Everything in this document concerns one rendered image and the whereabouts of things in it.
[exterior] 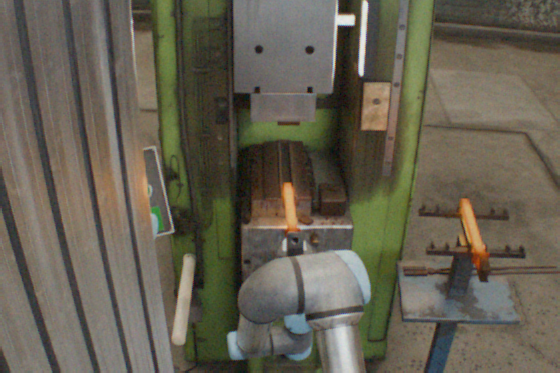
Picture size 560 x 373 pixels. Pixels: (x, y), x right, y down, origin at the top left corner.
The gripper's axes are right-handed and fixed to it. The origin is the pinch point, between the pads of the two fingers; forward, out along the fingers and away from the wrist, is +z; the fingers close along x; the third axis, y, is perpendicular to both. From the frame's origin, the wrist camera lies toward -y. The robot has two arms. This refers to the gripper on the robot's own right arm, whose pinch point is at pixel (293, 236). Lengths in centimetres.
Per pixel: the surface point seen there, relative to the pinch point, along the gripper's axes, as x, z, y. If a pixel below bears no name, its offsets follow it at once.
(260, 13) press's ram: -9, 25, -60
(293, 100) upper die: 0.8, 25.8, -32.2
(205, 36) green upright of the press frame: -27, 39, -49
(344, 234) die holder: 18.7, 21.7, 14.2
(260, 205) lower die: -9.5, 27.3, 5.7
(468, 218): 57, 10, 1
